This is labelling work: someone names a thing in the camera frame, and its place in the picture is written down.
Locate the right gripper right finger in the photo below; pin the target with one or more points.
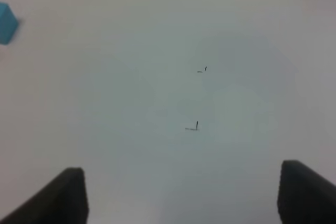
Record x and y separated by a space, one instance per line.
304 196

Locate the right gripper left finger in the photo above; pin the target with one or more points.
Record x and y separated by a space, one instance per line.
63 200

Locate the blue cube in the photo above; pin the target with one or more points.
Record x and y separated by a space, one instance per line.
8 24

